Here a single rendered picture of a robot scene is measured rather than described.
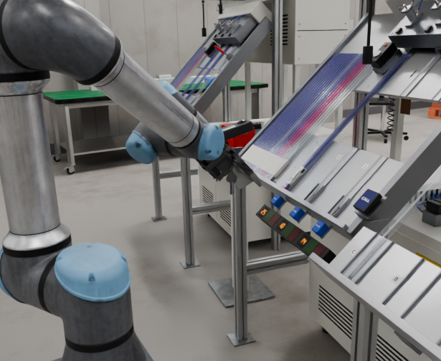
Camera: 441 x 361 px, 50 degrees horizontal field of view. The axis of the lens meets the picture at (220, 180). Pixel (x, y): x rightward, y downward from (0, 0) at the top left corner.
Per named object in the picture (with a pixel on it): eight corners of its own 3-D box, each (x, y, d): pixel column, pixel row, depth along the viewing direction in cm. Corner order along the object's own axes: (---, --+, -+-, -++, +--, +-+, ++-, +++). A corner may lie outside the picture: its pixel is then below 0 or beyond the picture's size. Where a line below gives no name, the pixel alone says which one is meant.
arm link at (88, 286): (97, 354, 74) (89, 276, 70) (41, 329, 81) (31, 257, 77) (148, 318, 84) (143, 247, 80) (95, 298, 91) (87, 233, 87)
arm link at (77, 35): (73, -37, 62) (234, 126, 102) (21, -29, 68) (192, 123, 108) (40, 38, 60) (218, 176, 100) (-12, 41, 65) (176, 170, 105)
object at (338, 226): (360, 247, 104) (341, 228, 101) (244, 175, 164) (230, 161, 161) (363, 243, 104) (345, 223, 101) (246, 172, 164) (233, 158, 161)
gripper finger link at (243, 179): (248, 199, 123) (222, 175, 121) (263, 183, 123) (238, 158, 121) (251, 201, 120) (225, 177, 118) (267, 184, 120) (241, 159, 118)
